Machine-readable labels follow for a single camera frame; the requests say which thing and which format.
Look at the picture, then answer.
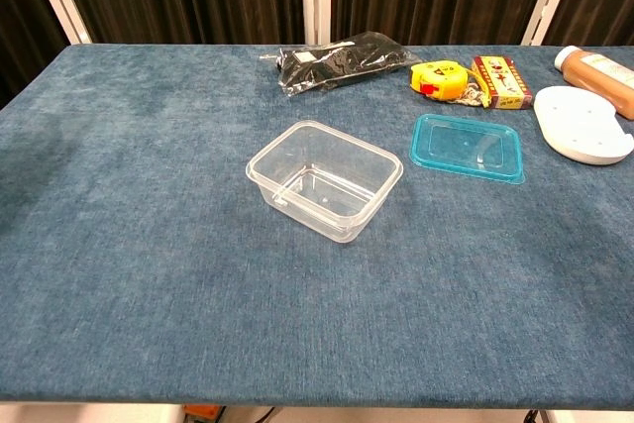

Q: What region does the clear plastic container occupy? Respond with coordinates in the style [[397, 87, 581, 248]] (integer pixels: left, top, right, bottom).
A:
[[245, 119, 404, 246]]

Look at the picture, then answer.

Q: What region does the transparent blue plastic lid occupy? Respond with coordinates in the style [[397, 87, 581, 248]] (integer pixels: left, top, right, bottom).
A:
[[408, 113, 528, 187]]

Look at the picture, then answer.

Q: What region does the black item in plastic bag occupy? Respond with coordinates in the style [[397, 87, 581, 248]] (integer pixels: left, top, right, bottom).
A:
[[259, 31, 423, 97]]

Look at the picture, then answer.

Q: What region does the blue fabric table mat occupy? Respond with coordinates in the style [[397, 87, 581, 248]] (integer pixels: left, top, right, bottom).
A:
[[0, 43, 634, 407]]

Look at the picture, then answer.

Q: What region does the yellow tape measure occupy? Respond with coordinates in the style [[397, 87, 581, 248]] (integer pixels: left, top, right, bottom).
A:
[[408, 59, 470, 102]]

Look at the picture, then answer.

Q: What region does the red yellow printed carton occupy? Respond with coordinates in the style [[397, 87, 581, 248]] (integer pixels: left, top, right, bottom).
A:
[[469, 54, 534, 112]]

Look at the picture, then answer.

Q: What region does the orange object under table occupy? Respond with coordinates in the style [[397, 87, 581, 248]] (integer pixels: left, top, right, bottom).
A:
[[181, 403, 223, 423]]

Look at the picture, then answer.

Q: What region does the white oval board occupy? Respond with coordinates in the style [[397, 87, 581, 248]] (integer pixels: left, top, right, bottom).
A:
[[532, 85, 634, 166]]

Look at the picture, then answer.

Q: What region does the brown bottle with white cap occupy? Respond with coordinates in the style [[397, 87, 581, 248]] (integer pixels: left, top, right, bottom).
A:
[[553, 45, 634, 122]]

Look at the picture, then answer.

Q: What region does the yellow strap with key ring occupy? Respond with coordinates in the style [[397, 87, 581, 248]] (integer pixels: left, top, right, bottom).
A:
[[447, 67, 494, 110]]

